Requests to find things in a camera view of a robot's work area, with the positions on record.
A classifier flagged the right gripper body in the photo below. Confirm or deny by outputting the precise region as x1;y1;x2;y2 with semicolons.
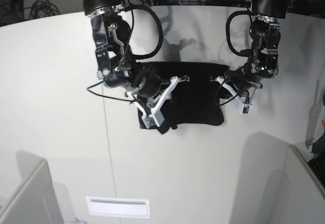
126;69;163;99

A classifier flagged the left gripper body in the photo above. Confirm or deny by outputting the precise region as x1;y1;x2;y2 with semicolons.
224;69;262;94

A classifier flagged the black T-shirt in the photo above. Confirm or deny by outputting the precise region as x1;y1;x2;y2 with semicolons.
133;61;229;135

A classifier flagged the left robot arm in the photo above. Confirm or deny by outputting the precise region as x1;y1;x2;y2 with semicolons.
215;0;287;107

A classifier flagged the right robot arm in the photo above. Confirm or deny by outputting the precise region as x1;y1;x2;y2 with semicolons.
83;0;183;124

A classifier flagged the blue orange tool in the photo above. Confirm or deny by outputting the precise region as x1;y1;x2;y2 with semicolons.
311;133;325;154

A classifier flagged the black keyboard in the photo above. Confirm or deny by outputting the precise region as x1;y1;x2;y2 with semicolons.
308;154;325;186

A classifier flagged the white divider panel right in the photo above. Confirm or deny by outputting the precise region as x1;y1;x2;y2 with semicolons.
269;144;325;224

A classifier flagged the white divider panel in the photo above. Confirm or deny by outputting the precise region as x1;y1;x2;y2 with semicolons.
269;144;325;224
1;159;64;224

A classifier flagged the white divider panel left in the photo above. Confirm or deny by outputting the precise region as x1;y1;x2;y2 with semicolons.
1;159;64;224

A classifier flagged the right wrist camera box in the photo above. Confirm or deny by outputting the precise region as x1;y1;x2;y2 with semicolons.
141;111;165;129

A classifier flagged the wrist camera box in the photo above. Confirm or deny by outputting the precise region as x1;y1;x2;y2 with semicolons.
141;111;165;129
239;103;253;115

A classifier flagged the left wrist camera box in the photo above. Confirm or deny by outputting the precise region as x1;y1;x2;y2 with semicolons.
239;103;253;115

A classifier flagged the grey strap at right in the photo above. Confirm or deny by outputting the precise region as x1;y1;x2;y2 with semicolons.
305;80;325;150

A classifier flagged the coiled black cable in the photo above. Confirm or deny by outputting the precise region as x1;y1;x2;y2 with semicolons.
29;0;61;20

